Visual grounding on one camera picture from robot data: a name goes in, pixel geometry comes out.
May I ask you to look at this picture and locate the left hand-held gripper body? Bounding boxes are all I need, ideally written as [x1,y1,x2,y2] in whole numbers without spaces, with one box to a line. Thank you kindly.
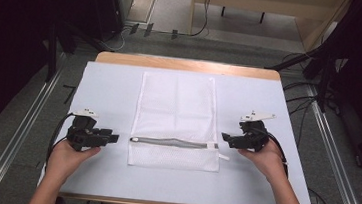
[64,106,116,156]

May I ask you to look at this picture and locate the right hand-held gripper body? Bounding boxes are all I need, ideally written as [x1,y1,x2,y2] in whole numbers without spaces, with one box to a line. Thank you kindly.
[228,108,277,155]

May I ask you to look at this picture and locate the white mesh laundry bag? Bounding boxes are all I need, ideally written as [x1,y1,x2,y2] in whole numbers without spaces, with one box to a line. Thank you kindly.
[126,68,238,176]

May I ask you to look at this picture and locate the person's right hand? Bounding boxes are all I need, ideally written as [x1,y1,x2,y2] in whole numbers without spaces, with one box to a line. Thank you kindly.
[235,136,290,185]

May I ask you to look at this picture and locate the person's left hand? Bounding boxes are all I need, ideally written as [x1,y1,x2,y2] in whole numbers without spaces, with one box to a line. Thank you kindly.
[44,137,103,188]

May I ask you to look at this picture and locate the light blue table mat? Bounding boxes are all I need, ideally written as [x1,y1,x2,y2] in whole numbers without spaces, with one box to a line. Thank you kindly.
[37,56,326,204]

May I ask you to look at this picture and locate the black stand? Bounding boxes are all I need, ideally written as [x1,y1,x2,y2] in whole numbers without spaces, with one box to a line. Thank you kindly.
[41,18,117,88]
[262,39,346,115]

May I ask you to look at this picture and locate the wooden bench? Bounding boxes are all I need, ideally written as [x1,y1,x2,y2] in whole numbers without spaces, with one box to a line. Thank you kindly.
[187,0,353,56]

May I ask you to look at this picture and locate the dark cabinet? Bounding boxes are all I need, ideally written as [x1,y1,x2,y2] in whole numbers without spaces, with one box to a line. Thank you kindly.
[81,0,136,41]

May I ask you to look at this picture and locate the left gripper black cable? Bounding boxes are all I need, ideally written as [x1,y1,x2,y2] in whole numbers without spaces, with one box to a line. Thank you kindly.
[43,110,75,173]

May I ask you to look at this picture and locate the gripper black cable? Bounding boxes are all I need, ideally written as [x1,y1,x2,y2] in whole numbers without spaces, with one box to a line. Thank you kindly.
[43,110,75,173]
[261,129,295,179]

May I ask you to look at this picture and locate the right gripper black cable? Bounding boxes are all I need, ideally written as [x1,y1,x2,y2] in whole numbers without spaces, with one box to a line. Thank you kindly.
[261,129,295,179]

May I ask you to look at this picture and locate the black floor cables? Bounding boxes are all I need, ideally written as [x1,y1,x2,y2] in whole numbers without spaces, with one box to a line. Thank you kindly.
[276,79,322,149]

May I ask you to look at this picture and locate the metal floor rail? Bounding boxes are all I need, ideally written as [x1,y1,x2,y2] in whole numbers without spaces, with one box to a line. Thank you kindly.
[294,83,362,204]
[0,47,69,204]

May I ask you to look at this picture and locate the black hanging cable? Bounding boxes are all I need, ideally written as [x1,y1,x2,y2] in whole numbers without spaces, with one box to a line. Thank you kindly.
[174,0,213,39]

